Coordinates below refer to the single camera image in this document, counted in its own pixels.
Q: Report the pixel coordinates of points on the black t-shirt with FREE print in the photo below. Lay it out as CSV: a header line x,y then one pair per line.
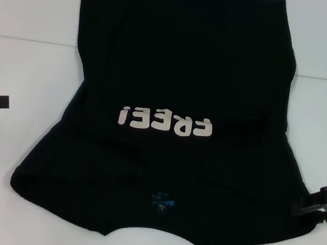
x,y
171,68

